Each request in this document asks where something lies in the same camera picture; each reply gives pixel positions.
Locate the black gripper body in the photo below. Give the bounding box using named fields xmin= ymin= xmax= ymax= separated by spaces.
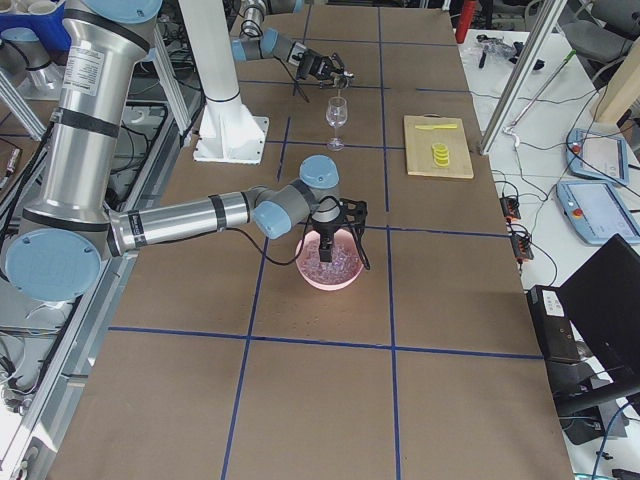
xmin=313 ymin=219 xmax=342 ymax=250
xmin=297 ymin=49 xmax=334 ymax=81

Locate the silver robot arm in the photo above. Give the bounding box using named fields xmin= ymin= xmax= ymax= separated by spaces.
xmin=4 ymin=1 xmax=352 ymax=302
xmin=231 ymin=1 xmax=354 ymax=90

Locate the pile of clear ice cubes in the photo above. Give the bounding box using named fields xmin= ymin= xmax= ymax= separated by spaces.
xmin=299 ymin=241 xmax=361 ymax=284

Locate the clear wine glass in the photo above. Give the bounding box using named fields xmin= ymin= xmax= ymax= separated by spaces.
xmin=325 ymin=96 xmax=348 ymax=151

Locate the pink bowl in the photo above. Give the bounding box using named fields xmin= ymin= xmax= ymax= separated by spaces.
xmin=296 ymin=230 xmax=364 ymax=291

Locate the yellow plastic knife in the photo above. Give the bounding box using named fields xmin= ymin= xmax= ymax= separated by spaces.
xmin=414 ymin=123 xmax=458 ymax=131

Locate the bamboo cutting board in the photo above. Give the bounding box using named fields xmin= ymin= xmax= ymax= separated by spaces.
xmin=403 ymin=115 xmax=474 ymax=180

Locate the orange black power strip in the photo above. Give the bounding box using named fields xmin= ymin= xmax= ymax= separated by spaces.
xmin=499 ymin=195 xmax=534 ymax=265

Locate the black box device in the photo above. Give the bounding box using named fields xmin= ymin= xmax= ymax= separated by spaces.
xmin=526 ymin=285 xmax=581 ymax=364

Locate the blue teach pendant near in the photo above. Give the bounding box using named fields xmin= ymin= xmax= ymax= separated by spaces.
xmin=556 ymin=180 xmax=639 ymax=246

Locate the blue teach pendant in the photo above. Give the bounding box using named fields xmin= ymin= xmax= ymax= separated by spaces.
xmin=566 ymin=128 xmax=629 ymax=185
xmin=556 ymin=180 xmax=639 ymax=246

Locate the blue teach pendant far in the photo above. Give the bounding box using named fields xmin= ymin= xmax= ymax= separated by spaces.
xmin=566 ymin=128 xmax=629 ymax=185

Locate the black monitor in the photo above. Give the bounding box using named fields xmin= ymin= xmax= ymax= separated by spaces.
xmin=557 ymin=234 xmax=639 ymax=393

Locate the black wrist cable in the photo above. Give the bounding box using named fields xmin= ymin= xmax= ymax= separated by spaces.
xmin=219 ymin=197 xmax=372 ymax=271

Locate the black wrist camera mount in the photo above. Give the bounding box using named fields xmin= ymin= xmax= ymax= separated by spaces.
xmin=340 ymin=198 xmax=368 ymax=236

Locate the white camera post with base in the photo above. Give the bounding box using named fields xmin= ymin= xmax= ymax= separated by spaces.
xmin=179 ymin=0 xmax=269 ymax=165

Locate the green-handled metal grabber stick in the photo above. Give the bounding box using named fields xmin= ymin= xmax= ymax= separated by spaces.
xmin=503 ymin=49 xmax=576 ymax=136

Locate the aluminium frame post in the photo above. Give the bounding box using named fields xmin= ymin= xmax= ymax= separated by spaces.
xmin=479 ymin=0 xmax=567 ymax=155

